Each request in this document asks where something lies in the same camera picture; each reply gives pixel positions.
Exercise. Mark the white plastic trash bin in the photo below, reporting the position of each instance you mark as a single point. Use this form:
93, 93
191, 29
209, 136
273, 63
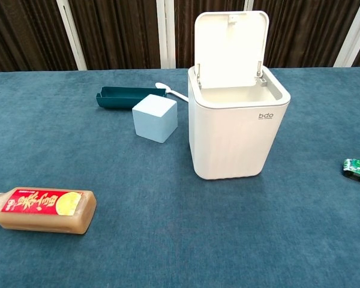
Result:
234, 138

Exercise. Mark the white plastic bin lid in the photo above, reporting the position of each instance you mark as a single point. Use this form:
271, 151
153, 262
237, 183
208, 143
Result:
231, 51

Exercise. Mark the light blue cube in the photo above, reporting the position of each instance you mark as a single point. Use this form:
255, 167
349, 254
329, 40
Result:
154, 118

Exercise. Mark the white plastic spoon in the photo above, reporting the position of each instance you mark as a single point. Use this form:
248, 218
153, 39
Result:
175, 93

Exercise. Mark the dark green plastic tray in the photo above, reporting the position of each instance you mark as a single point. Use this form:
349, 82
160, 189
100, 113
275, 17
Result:
120, 97

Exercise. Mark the blue velvet tablecloth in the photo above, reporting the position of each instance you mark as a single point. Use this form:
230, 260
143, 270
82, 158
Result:
138, 210

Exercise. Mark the dark brown pleated curtain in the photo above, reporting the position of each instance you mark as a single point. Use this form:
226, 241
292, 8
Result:
114, 33

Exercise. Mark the brown drink bottle red label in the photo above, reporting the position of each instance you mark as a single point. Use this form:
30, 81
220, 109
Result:
45, 210

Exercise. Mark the green toy car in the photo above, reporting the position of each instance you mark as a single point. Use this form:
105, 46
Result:
358, 169

